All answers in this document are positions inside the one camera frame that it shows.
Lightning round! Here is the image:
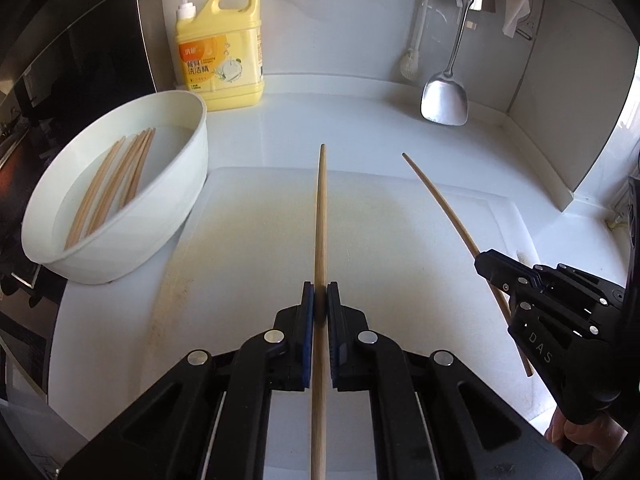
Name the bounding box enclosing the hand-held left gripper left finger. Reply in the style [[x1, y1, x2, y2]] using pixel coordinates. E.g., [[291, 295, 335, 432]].
[[60, 281, 317, 480]]

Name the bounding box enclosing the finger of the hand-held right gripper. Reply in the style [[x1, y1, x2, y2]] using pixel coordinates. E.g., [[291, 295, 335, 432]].
[[534, 261, 627, 307], [475, 251, 599, 339]]

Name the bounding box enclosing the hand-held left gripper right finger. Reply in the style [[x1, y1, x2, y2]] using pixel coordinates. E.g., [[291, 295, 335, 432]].
[[326, 281, 583, 480]]

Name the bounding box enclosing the long wooden chopstick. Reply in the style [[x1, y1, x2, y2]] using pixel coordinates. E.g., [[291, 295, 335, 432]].
[[310, 143, 331, 480], [401, 153, 534, 378]]

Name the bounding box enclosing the white round bowl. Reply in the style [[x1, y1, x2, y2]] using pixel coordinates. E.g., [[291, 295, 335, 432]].
[[21, 90, 209, 286]]

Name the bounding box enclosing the bunch of wooden chopsticks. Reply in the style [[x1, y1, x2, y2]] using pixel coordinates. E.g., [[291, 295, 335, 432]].
[[64, 127, 157, 251]]

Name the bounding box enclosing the person's right hand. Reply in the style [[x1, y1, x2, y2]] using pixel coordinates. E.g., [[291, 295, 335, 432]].
[[545, 404, 629, 466]]

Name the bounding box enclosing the white plastic cutting board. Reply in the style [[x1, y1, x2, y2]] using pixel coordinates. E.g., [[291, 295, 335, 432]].
[[145, 166, 543, 480]]

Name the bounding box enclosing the steel cooking spatula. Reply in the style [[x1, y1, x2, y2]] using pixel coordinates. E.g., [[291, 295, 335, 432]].
[[420, 0, 483, 126]]

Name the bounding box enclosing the yellow dish soap bottle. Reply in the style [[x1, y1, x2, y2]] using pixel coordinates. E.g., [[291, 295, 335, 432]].
[[160, 0, 266, 113]]

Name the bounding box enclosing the black gas stove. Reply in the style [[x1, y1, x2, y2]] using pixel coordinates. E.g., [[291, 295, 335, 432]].
[[0, 0, 161, 361]]

